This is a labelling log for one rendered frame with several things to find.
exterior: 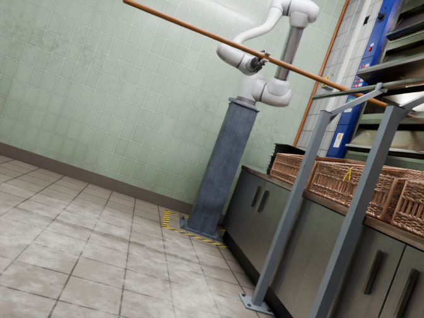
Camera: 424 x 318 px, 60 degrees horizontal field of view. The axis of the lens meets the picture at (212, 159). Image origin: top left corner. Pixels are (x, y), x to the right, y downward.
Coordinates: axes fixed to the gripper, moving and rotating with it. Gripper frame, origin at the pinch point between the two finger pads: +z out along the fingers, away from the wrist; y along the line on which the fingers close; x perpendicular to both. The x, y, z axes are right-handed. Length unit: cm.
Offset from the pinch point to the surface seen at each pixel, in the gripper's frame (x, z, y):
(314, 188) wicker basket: -37, 34, 58
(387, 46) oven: -83, -34, -48
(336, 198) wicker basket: -36, 58, 59
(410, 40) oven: -84, -11, -47
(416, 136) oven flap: -86, 23, 15
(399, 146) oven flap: -83, 16, 21
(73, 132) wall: 105, -118, 83
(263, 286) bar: -26, 41, 108
